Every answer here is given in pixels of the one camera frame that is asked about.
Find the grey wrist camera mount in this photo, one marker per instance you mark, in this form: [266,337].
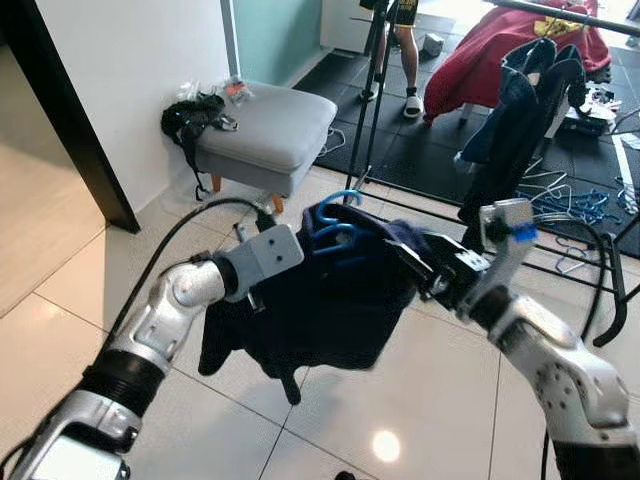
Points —
[265,258]
[508,225]

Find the blue hangers pile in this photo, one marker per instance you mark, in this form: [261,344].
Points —
[580,205]

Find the red cloth with yellow print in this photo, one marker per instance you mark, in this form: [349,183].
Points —
[470,70]

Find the black hanging garment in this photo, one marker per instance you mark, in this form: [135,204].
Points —
[535,150]

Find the navy blue garment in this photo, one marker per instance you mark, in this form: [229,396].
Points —
[320,310]

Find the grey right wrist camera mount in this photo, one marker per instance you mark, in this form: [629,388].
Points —
[508,225]

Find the black bag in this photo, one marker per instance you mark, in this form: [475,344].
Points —
[190,120]

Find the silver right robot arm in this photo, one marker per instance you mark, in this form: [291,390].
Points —
[570,380]

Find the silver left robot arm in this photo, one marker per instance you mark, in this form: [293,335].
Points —
[160,320]

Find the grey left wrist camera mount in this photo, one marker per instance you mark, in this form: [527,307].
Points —
[265,258]

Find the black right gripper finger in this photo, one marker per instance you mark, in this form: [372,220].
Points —
[420,262]

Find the black electronic device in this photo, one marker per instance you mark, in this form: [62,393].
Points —
[590,112]

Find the small orange item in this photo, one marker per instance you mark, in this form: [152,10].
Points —
[237,90]

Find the blue denim jeans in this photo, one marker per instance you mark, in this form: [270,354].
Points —
[500,110]

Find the grey ottoman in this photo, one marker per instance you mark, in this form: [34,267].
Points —
[270,135]

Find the black metal clothes rack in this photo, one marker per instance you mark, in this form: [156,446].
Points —
[618,290]

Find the blue plastic hanger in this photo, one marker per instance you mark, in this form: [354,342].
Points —
[335,215]

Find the black door frame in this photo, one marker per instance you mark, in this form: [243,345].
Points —
[70,120]

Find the person in black shorts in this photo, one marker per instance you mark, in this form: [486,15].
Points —
[405,60]

